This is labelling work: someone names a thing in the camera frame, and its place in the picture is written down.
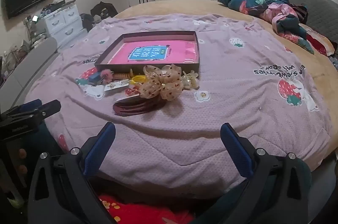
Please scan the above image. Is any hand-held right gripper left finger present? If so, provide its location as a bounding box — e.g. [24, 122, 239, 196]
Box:
[28, 122, 117, 224]

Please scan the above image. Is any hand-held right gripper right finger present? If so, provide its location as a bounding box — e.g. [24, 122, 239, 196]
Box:
[203, 122, 313, 224]

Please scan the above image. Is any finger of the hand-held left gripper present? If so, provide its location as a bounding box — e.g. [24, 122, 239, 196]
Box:
[26, 100, 62, 124]
[0, 99, 43, 119]

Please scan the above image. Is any maroon hair clip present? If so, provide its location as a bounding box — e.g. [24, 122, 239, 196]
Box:
[113, 96, 169, 117]

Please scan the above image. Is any blue hair clip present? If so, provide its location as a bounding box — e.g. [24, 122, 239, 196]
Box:
[86, 73, 102, 85]

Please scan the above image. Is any white earring card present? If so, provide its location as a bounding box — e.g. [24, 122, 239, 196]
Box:
[104, 81, 129, 92]

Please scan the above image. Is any pink pompom hair tie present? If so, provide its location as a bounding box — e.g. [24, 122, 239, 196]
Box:
[100, 69, 114, 84]

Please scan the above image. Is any wooden hair comb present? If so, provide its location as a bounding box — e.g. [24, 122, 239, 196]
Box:
[112, 69, 135, 81]

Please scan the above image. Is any brown cardboard box tray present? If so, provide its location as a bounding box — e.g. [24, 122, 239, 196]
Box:
[94, 31, 200, 74]

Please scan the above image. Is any yellow ring packet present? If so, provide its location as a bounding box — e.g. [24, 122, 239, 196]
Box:
[131, 75, 147, 85]

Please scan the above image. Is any cream claw clip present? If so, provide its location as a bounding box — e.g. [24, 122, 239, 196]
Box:
[181, 69, 200, 90]

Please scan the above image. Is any beige dotted bow scrunchie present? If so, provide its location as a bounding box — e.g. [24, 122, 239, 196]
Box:
[139, 64, 183, 101]

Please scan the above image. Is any person's left hand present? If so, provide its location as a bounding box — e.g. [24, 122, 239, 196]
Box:
[17, 148, 28, 174]

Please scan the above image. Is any grey padded chair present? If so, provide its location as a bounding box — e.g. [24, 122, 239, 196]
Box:
[0, 37, 61, 111]

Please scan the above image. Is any purple strawberry print blanket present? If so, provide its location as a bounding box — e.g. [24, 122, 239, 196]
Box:
[25, 14, 333, 187]

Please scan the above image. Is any red floral clothing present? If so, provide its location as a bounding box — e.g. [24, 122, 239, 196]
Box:
[98, 194, 196, 224]

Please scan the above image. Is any white drawer chest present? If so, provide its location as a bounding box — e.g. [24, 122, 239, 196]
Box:
[40, 0, 82, 42]

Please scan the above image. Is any dark clothes pile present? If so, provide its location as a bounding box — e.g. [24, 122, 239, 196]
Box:
[80, 13, 102, 33]

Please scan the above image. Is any dark bag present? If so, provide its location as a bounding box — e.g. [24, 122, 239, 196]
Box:
[90, 1, 118, 19]

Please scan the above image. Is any red striped pillow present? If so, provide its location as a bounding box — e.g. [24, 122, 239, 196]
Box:
[300, 24, 337, 56]

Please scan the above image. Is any teal floral quilt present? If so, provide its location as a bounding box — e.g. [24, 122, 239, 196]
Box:
[218, 0, 316, 55]

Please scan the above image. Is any tan bed sheet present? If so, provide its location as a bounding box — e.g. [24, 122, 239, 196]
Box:
[113, 0, 338, 172]

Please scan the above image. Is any grey headboard cushion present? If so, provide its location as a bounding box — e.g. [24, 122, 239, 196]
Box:
[276, 0, 338, 45]

